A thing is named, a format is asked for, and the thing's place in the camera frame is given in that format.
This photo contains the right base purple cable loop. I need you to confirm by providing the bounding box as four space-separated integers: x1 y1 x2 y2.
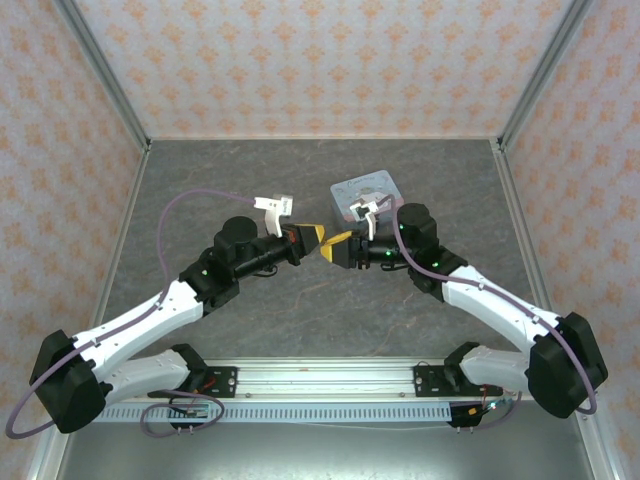
449 389 525 432

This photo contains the right base circuit board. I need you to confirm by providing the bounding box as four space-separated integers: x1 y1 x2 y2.
468 398 507 417

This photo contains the white slotted cable duct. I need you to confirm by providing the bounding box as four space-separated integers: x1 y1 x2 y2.
93 401 504 425

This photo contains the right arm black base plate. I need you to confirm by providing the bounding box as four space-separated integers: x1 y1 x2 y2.
413 363 504 400

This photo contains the aluminium corner post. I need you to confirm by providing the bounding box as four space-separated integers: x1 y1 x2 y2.
52 0 153 152
497 0 595 152

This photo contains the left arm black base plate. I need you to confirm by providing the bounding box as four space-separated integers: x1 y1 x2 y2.
172 365 239 400

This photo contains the left base circuit board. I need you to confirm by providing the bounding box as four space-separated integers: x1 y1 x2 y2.
173 403 210 420

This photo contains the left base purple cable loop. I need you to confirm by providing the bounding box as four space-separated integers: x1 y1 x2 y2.
139 388 226 438

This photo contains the base circuit board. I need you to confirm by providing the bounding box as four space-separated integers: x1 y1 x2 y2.
173 403 210 420
468 398 507 417

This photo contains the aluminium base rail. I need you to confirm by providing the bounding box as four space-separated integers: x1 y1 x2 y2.
199 356 454 401

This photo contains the aluminium side frame rail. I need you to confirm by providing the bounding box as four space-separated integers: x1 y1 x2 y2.
25 144 151 480
491 139 627 480

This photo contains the cartoon printed tin box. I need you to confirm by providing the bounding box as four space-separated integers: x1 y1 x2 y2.
329 169 404 229

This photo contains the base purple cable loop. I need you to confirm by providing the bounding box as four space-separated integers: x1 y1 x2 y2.
139 388 226 438
449 389 525 432

